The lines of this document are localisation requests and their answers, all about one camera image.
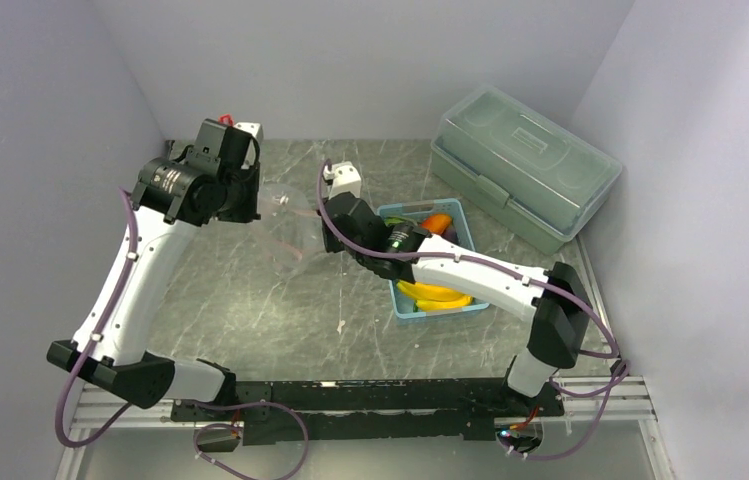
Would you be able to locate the lower yellow banana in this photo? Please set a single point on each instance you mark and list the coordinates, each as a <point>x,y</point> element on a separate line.
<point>428,305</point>

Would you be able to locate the upper yellow banana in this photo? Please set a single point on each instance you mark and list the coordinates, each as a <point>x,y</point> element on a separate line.
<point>421,291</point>

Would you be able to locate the light blue plastic basket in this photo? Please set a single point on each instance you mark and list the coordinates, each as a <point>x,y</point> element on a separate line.
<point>403,306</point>

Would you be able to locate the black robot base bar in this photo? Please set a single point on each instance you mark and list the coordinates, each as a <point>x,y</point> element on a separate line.
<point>470,408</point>

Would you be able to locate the yellow banana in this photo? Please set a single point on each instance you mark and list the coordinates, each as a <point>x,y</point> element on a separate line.
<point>421,291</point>
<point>428,305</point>

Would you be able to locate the purple eggplant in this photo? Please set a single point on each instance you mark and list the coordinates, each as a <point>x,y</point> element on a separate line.
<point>450,234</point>

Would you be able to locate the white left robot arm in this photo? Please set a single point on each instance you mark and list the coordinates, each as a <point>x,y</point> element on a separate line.
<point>169,203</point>

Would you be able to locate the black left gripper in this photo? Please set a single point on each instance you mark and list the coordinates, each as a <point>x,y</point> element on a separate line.
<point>246,212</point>

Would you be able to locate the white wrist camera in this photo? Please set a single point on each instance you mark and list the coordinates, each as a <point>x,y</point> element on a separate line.
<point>342,178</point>
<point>240,136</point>

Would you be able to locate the orange mango fruit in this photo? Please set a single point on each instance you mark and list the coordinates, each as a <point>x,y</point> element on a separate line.
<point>437,223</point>

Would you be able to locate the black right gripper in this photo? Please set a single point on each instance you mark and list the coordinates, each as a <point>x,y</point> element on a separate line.
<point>331,244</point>

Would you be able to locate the clear zip top bag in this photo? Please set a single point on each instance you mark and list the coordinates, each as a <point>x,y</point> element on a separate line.
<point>289,231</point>

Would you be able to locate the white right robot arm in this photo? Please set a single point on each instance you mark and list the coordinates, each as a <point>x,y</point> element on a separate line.
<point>552,300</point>

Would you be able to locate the green storage box, clear lid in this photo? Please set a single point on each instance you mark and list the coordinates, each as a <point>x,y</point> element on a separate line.
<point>533,176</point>

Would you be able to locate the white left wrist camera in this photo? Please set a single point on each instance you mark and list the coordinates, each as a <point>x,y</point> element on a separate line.
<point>240,136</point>

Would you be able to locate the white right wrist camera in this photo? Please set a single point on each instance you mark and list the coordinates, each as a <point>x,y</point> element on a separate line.
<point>342,178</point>

